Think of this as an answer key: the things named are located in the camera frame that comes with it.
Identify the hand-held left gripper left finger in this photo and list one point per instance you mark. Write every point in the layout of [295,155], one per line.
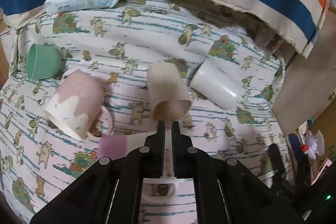
[155,155]

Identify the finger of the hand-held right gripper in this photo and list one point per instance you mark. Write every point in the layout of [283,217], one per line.
[277,163]

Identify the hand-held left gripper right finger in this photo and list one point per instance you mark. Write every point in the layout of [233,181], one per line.
[178,155]

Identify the beige cup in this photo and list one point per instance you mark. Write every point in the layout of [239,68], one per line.
[168,85]

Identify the white cup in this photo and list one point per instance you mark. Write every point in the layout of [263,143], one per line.
[215,85]

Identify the green cup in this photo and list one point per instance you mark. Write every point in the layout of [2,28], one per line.
[44,64]

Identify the white plastic bag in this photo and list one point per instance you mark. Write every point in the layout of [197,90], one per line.
[317,142]

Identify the cardboard box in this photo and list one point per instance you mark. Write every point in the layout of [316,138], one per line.
[302,77]

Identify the pink and white mug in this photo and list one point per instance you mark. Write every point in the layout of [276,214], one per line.
[76,98]

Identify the cat print bed sheet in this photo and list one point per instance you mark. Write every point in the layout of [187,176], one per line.
[147,37]

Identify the small printed box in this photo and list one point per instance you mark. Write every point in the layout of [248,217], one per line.
[269,39]

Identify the brown fleece blanket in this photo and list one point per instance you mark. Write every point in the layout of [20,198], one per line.
[204,7]

